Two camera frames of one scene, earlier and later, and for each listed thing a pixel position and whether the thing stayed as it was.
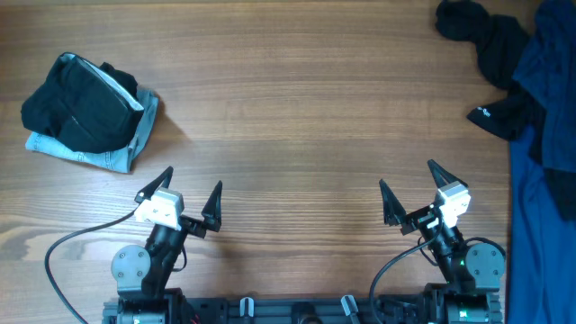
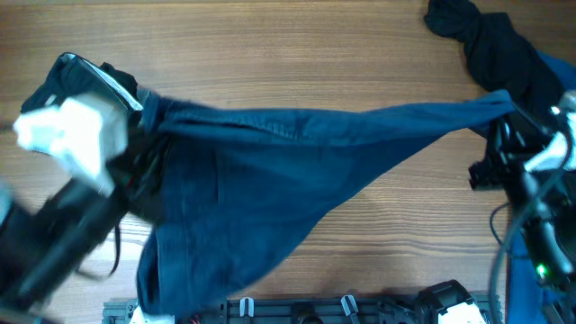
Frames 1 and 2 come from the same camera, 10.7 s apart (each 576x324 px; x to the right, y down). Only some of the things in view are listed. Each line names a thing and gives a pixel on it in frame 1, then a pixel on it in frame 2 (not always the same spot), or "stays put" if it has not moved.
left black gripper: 211,214 → 135,180
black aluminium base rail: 414,310 stays put
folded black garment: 86,107 stays put
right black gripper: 394,212 → 517,139
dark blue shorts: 550,71 → 229,197
